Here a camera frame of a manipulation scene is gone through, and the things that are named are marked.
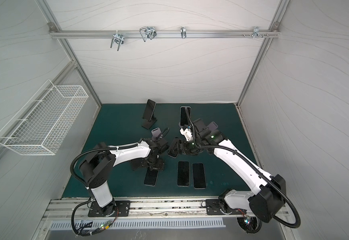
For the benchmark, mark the pink-edged phone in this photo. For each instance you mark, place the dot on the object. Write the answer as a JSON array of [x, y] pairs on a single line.
[[173, 150]]

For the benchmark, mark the metal U-bolt clamp left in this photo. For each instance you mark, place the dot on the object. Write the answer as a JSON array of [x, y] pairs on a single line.
[[117, 40]]

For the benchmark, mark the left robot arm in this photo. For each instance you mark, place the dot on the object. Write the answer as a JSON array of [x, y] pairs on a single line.
[[93, 167]]

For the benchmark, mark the aluminium cross rail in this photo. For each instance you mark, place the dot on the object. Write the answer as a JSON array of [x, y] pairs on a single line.
[[161, 34]]

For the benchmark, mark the metal U-bolt clamp centre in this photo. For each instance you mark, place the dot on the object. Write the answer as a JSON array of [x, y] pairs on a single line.
[[147, 33]]

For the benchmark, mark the slotted cable duct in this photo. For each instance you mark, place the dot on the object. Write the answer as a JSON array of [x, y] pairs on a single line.
[[129, 224]]

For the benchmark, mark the black stand back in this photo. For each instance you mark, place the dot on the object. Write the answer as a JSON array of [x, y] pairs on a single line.
[[148, 124]]

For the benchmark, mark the purple-edged phone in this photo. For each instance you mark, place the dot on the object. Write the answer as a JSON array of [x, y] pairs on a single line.
[[199, 180]]

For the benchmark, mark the purple stand front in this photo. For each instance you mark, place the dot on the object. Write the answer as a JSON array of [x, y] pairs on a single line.
[[212, 126]]

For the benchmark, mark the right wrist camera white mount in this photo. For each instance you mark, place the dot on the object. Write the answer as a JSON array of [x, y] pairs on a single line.
[[187, 133]]

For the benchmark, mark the teal-edged phone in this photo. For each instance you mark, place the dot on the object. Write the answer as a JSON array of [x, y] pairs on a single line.
[[183, 174]]

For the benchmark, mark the black stand left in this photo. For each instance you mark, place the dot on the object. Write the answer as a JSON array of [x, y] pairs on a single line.
[[136, 164]]

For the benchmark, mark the phone on black back stand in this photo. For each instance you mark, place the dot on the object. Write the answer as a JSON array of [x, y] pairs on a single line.
[[149, 110]]

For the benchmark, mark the metal bracket right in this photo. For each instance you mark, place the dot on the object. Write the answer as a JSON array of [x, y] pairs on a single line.
[[255, 34]]

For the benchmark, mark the white wire basket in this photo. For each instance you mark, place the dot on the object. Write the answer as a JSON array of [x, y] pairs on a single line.
[[40, 126]]

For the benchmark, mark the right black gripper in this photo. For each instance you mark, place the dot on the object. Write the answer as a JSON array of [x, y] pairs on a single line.
[[180, 147]]

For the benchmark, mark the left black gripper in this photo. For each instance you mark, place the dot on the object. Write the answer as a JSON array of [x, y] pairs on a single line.
[[160, 166]]

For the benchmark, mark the metal u-bolt clamp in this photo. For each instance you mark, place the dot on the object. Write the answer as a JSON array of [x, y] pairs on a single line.
[[117, 40], [147, 33]]

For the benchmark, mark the metal clamp small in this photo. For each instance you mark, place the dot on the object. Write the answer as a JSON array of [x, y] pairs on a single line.
[[183, 32]]

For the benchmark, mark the black stand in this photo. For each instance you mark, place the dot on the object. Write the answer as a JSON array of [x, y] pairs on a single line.
[[148, 124], [136, 164]]

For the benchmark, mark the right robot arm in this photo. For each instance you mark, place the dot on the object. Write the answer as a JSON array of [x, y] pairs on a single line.
[[266, 198]]

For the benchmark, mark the green table mat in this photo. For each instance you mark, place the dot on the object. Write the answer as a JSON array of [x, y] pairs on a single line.
[[121, 124]]

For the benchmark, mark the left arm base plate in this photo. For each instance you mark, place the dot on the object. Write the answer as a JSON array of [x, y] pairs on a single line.
[[113, 209]]

